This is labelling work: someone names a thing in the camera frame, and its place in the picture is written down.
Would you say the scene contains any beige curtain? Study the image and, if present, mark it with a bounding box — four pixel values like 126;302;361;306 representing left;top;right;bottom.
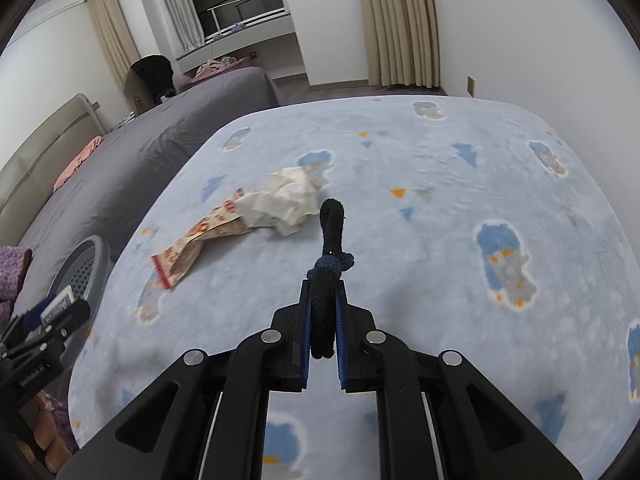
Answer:
87;0;142;79
355;0;444;89

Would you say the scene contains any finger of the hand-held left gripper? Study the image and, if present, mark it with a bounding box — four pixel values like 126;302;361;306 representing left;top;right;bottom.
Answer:
20;300;92;358
0;295;57;348

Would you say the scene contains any purple knitted blanket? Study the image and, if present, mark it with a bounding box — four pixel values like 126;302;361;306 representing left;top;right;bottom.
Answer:
0;245;34;314

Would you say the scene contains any pink cloth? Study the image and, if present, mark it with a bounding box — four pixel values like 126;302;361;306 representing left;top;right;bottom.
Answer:
54;136;104;192

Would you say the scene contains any crumpled white tissue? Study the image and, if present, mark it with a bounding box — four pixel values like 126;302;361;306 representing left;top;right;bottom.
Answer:
235;166;331;236

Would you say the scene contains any white sheer curtain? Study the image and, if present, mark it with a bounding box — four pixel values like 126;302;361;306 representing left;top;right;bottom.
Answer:
149;0;206;54

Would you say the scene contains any white and blue long box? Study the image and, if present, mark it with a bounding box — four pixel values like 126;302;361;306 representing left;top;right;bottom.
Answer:
40;285;77;319

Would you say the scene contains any wooden chair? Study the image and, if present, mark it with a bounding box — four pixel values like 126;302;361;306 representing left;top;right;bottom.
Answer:
123;62;151;112

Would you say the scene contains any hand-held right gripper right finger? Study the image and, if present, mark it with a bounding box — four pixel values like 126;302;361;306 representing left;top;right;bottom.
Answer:
334;282;584;480

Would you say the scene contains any light blue printed blanket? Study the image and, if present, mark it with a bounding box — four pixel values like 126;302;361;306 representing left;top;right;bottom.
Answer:
67;96;640;480

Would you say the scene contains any white bay window ledge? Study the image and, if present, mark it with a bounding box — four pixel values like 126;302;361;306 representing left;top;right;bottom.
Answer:
175;10;302;75

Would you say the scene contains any pile of light clothes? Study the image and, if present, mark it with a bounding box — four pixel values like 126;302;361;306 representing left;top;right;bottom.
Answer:
197;57;237;77

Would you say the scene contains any beige padded headboard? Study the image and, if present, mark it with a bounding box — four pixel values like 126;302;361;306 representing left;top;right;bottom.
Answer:
0;92;104;231

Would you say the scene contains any white drying rack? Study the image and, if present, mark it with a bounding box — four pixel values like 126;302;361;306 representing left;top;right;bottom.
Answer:
207;0;246;37

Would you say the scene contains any blue-grey perforated plastic basket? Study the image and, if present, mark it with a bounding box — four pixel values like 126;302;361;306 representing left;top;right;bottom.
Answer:
45;234;115;347

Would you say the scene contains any bed with grey sheet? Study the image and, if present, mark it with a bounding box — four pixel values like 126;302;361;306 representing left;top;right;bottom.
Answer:
15;66;282;311

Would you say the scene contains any red patterned snack wrapper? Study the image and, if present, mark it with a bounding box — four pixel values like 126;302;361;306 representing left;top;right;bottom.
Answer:
151;187;252;291

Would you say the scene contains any pink laundry tub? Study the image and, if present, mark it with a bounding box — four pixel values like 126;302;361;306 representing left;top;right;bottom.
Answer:
180;57;258;88

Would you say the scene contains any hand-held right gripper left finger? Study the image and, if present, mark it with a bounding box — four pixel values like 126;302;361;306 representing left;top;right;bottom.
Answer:
56;280;311;480

